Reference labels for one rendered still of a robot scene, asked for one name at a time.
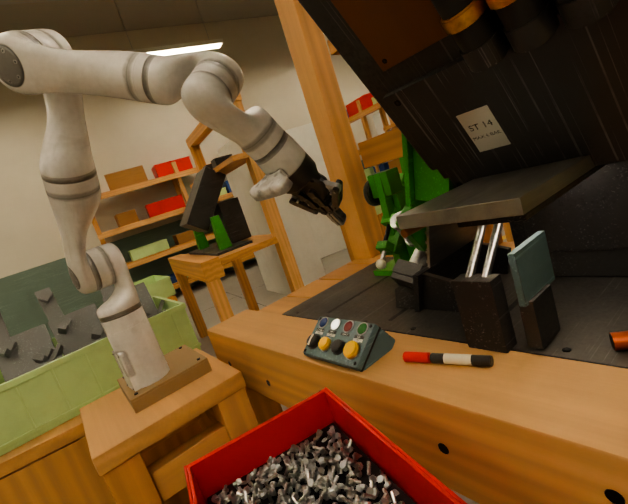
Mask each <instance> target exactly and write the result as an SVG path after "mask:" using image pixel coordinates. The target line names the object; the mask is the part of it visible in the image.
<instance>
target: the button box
mask: <svg viewBox="0 0 628 504"><path fill-rule="evenodd" d="M323 318H327V323H326V325H325V326H323V327H320V326H319V324H320V321H321V320H322V319H323ZM336 319H338V320H339V325H338V327H337V328H336V329H332V328H331V324H332V322H333V321H334V320H336ZM348 321H351V322H352V323H353V325H352V328H351V329H350V330H349V331H347V332H346V331H344V325H345V324H346V323H347V322H348ZM362 323H365V324H366V325H367V329H366V331H365V332H364V333H362V334H359V333H358V332H357V329H358V327H359V325H361V324H362ZM312 334H316V335H318V336H319V341H320V339H321V338H322V337H328V338H329V339H330V341H331V343H330V346H329V347H328V348H327V349H326V350H321V349H320V348H319V346H318V343H319V341H318V343H317V345H316V346H315V347H313V348H310V347H308V346H307V345H306V347H305V349H304V351H303V353H304V355H306V356H308V357H311V358H314V359H318V360H321V361H325V362H328V363H332V364H335V365H339V366H342V367H346V368H349V369H353V370H356V371H360V372H363V371H364V370H366V369H367V368H369V367H370V366H371V365H373V364H374V363H375V362H376V361H378V360H379V359H380V358H381V357H383V356H384V355H385V354H387V353H388V352H389V351H390V350H392V348H393V346H394V343H395V339H394V338H393V337H391V336H390V335H389V334H388V333H386V332H385V331H384V330H383V329H381V327H379V326H378V325H376V324H374V323H366V322H359V321H352V320H345V319H339V318H331V317H324V316H321V317H320V318H319V320H318V322H317V324H316V326H315V328H314V330H313V332H312ZM336 339H340V340H341V341H343V343H344V346H345V345H346V343H348V342H349V341H355V342H357V343H358V344H359V351H358V353H357V355H356V356H355V357H353V358H351V359H348V358H347V357H345V356H344V354H343V349H342V350H341V352H339V353H337V354H335V353H333V352H332V351H331V344H332V342H333V341H334V340H336ZM344 346H343V348H344Z"/></svg>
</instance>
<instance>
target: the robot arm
mask: <svg viewBox="0 0 628 504"><path fill-rule="evenodd" d="M0 82H1V83H2V84H3V85H5V86H6V87H7V88H9V89H11V90H13V91H14V92H17V93H20V94H25V95H38V94H43V96H44V101H45V105H46V111H47V126H46V131H45V136H44V140H43V144H42V148H41V153H40V160H39V169H40V174H41V177H42V181H43V184H44V187H45V190H46V194H47V196H48V199H49V202H50V205H51V208H52V210H53V213H54V216H55V219H56V222H57V225H58V228H59V232H60V236H61V240H62V245H63V249H64V254H65V258H66V263H67V267H68V271H69V275H70V277H71V280H72V283H73V284H74V286H75V287H76V289H77V290H78V291H79V292H81V293H83V294H89V293H93V292H96V291H99V290H101V289H103V288H106V287H108V286H111V285H113V284H114V287H115V288H114V291H113V293H112V295H111V296H110V297H109V299H108V300H107V301H106V302H105V303H103V304H102V305H101V306H100V307H99V308H98V309H97V316H98V318H99V320H100V322H101V325H102V327H103V329H104V331H105V333H106V335H107V338H108V340H109V342H110V344H111V346H112V348H113V351H112V353H113V354H112V355H114V357H115V360H116V362H117V364H118V366H119V368H120V370H121V372H122V375H123V377H124V379H125V381H126V383H127V386H128V387H130V388H131V389H132V390H134V391H138V390H139V389H141V388H144V387H147V386H149V385H151V384H153V383H155V382H157V381H159V380H160V379H162V378H163V377H164V376H165V375H166V374H167V373H168V372H169V370H170V368H169V366H168V364H167V361H166V359H165V357H164V354H163V352H162V350H161V348H160V345H159V343H158V341H157V338H156V336H155V334H154V332H153V329H152V327H151V325H150V322H149V320H148V318H147V316H146V313H145V311H144V309H143V306H142V305H141V302H140V299H139V297H138V293H137V291H136V288H135V286H134V283H133V281H132V278H131V276H130V273H129V270H128V267H127V264H126V262H125V258H124V257H123V255H122V253H121V251H120V250H119V248H118V247H117V246H116V245H114V244H112V243H106V244H103V245H100V246H97V247H94V248H91V249H88V250H86V237H87V233H88V230H89V227H90V225H91V222H92V220H93V218H94V216H95V213H96V211H97V209H98V206H99V203H100V199H101V188H100V184H99V179H98V175H97V170H96V167H95V163H94V160H93V156H92V151H91V146H90V141H89V136H88V131H87V126H86V121H85V114H84V105H83V97H82V94H87V95H97V96H105V97H113V98H120V99H127V100H133V101H139V102H145V103H152V104H159V105H172V104H175V103H176V102H178V101H179V100H180V99H182V101H183V103H184V106H185V107H186V109H187V110H188V112H189V113H190V114H191V115H192V116H193V117H194V118H195V119H196V120H197V121H199V122H200V123H202V124H203V125H205V126H207V127H209V128H210V129H212V130H214V131H216V132H217V133H219V134H221V135H223V136H224V137H226V138H228V139H230V140H231V141H233V142H235V143H236V144H238V145H239V146H240V147H241V149H243V150H244V151H245V152H246V153H247V154H248V155H249V156H250V157H251V158H252V159H253V160H254V161H255V162H256V163H257V165H258V166H259V167H260V169H261V170H262V171H263V172H264V173H265V176H264V178H263V179H262V180H260V181H259V182H258V183H257V184H255V185H254V186H253V187H252V188H251V190H250V196H251V197H252V198H253V199H255V200H256V201H263V200H267V199H270V198H274V197H277V196H281V195H283V194H285V193H287V194H292V197H291V199H290V201H289V203H290V204H292V205H294V206H296V207H299V208H301V209H303V210H306V211H308V212H311V213H313V214H316V215H317V214H318V213H321V214H323V215H326V216H327V217H328V218H329V219H330V220H331V221H332V222H334V223H335V224H336V225H337V226H340V225H344V223H345V221H346V214H345V213H344V212H343V211H342V210H341V209H340V208H339V206H340V203H341V202H342V198H343V182H342V180H340V179H337V180H336V182H331V181H328V180H327V178H326V177H325V176H324V175H322V174H320V173H319V172H318V170H317V167H316V163H315V162H314V160H313V159H312V158H311V157H310V156H309V155H308V154H307V153H306V152H305V151H304V149H303V148H302V147H301V146H300V145H299V144H298V143H297V142H296V141H295V140H294V139H293V138H292V137H291V136H290V135H289V134H288V133H286V132H285V131H284V130H283V129H282V127H281V126H280V125H279V124H278V123H277V122H276V121H275V120H274V119H273V118H272V117H271V115H270V114H269V113H268V112H267V111H266V110H264V109H263V108H261V107H259V106H254V107H251V108H250V109H248V110H247V111H245V112H244V111H242V110H240V109H239V108H237V107H236V106H235V105H234V104H233V103H234V101H235V100H236V98H237V96H238V95H239V93H240V91H241V89H242V87H243V82H244V77H243V73H242V70H241V68H240V67H239V65H238V64H237V63H236V62H235V61H234V60H233V59H231V58H230V57H228V56H226V55H224V54H222V53H218V52H213V51H197V52H188V53H179V54H174V55H168V56H162V55H156V54H149V53H142V52H133V51H110V50H103V51H84V50H72V48H71V46H70V45H69V43H68V42H67V41H66V39H65V38H64V37H63V36H62V35H60V34H59V33H57V32H56V31H54V30H51V29H30V30H12V31H6V32H2V33H0ZM308 205H309V206H308Z"/></svg>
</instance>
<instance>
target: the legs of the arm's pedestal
mask: <svg viewBox="0 0 628 504"><path fill-rule="evenodd" d="M197 420H198V421H199V424H200V426H201V428H202V431H201V432H200V433H198V434H197V435H195V436H194V437H192V438H191V439H189V440H187V441H186V442H184V443H183V444H181V445H180V446H178V447H177V448H175V449H174V450H172V451H171V452H169V453H167V454H166V455H164V456H163V457H161V458H160V459H158V460H157V461H155V462H154V463H152V464H151V465H149V466H148V467H146V464H145V462H144V460H143V458H142V455H143V454H145V453H146V452H148V451H150V450H151V449H153V448H154V447H156V446H157V445H159V444H161V443H162V442H164V441H165V440H167V439H169V438H170V437H172V436H173V435H175V434H177V433H178V432H180V431H181V430H183V429H185V428H186V427H188V426H189V425H191V424H192V423H194V422H196V421H197ZM258 425H259V424H258V422H257V419H256V416H255V414H254V411H253V409H252V406H251V404H250V401H249V398H248V396H247V393H246V391H245V388H242V389H241V390H239V391H237V392H236V393H234V394H233V395H231V396H229V397H228V398H226V399H224V400H223V401H221V402H220V403H218V404H216V405H215V406H213V407H212V408H210V409H208V410H207V411H205V412H204V413H202V414H200V415H199V416H197V417H196V418H194V419H192V420H191V421H189V422H188V423H186V424H184V425H183V426H181V427H180V428H178V429H176V430H175V431H173V432H172V433H170V434H168V435H167V436H165V437H164V438H162V439H160V440H159V441H157V442H155V443H154V444H152V445H151V446H149V447H147V448H146V449H144V450H143V451H141V452H139V453H138V454H136V455H135V456H133V457H131V458H130V459H128V460H127V461H125V462H123V463H122V464H120V465H119V466H117V467H115V468H114V469H112V470H111V471H109V472H107V473H106V474H104V475H103V477H104V479H105V481H106V483H107V485H108V487H109V489H110V491H111V493H112V496H113V498H114V500H115V502H116V504H163V502H165V501H166V500H167V499H169V498H170V497H172V496H173V495H174V494H176V493H177V492H179V491H180V490H181V489H183V488H184V487H186V486H187V483H186V478H185V472H184V466H185V465H186V466H187V465H188V464H190V463H192V462H194V461H196V460H197V459H199V458H201V457H203V456H205V455H206V454H208V453H210V452H212V451H213V450H215V449H217V448H219V447H221V446H222V445H224V444H226V443H228V442H230V441H231V440H233V439H235V438H237V437H239V436H240V435H242V434H244V433H246V432H247V431H249V430H251V429H253V428H255V427H256V426H258Z"/></svg>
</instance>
